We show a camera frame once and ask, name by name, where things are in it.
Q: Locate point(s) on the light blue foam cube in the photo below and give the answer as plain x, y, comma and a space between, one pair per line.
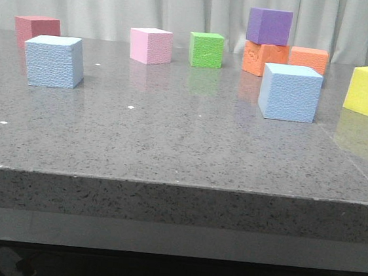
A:
289, 92
54, 61

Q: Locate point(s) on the green foam cube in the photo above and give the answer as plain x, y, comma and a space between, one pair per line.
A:
206, 49

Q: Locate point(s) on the pink foam cube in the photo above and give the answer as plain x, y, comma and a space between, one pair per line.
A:
151, 45

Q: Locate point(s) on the dented orange foam cube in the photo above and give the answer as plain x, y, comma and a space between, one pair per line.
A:
256, 56

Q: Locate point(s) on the purple foam cube on orange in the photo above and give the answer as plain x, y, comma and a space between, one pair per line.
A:
269, 27

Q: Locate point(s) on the smooth orange foam cube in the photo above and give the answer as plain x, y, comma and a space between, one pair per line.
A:
309, 57

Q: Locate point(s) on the grey curtain backdrop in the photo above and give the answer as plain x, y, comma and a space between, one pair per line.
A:
338, 26

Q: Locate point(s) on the red foam cube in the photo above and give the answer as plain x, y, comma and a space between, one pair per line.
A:
32, 26

